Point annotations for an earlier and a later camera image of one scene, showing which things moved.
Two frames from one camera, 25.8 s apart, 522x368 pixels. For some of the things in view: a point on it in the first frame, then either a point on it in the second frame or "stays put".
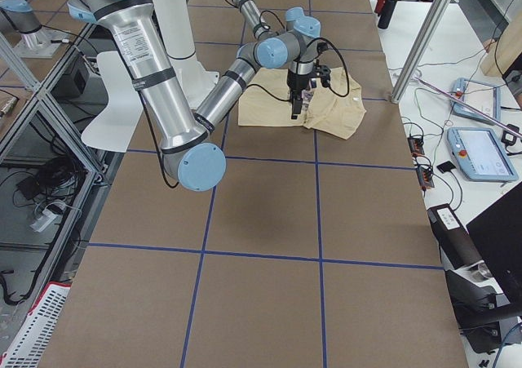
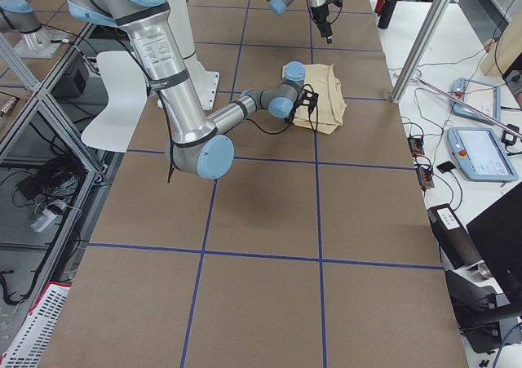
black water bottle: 387,11 stays put
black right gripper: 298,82 → 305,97
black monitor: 497,234 stays put
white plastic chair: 113,127 stays put
